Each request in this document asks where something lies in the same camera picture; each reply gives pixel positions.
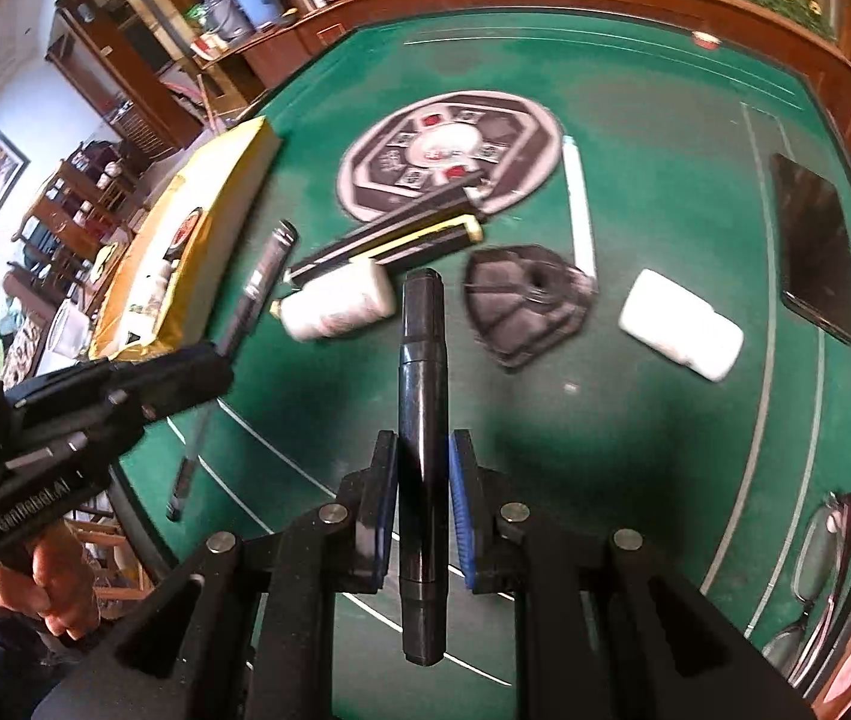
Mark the white pill bottle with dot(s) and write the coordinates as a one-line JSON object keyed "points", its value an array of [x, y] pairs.
{"points": [[342, 301]]}

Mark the black smartphone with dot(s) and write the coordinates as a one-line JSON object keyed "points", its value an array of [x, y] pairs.
{"points": [[814, 251]]}

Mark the white stick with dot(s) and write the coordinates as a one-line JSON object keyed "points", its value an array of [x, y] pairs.
{"points": [[583, 246]]}

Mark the person left hand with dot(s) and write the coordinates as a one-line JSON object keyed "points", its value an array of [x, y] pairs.
{"points": [[56, 587]]}

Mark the black ridged round cap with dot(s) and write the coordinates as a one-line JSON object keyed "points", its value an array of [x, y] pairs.
{"points": [[523, 300]]}

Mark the purple-framed eyeglasses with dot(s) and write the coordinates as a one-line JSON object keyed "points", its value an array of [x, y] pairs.
{"points": [[818, 581]]}

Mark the white small bottle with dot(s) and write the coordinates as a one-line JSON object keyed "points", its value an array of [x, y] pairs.
{"points": [[681, 326]]}

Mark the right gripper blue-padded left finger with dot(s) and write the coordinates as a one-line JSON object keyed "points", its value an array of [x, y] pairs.
{"points": [[243, 628]]}

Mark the clear black gel pen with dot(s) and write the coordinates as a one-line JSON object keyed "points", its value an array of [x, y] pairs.
{"points": [[263, 279]]}

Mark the black yellow highlighter marker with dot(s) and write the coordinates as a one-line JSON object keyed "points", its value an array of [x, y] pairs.
{"points": [[431, 243]]}

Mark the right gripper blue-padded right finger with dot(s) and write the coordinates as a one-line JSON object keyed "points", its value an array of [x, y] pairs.
{"points": [[604, 627]]}

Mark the black marker white cap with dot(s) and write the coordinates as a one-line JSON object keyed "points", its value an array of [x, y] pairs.
{"points": [[455, 198]]}

